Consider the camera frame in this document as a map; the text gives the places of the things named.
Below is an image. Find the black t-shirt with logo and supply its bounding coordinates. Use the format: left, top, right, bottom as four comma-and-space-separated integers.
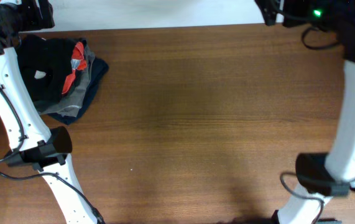
16, 34, 85, 103

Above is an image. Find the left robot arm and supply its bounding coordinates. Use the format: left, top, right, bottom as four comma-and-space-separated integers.
0, 1, 104, 223

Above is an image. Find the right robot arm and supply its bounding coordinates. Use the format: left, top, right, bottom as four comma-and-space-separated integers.
256, 0, 355, 223

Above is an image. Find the red folded shirt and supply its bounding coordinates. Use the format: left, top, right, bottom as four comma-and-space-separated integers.
62, 42, 87, 95

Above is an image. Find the navy folded garment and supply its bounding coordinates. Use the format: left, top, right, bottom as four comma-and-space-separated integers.
48, 58, 109, 125

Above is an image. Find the grey folded garment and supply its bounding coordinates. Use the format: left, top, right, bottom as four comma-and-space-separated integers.
34, 45, 95, 117

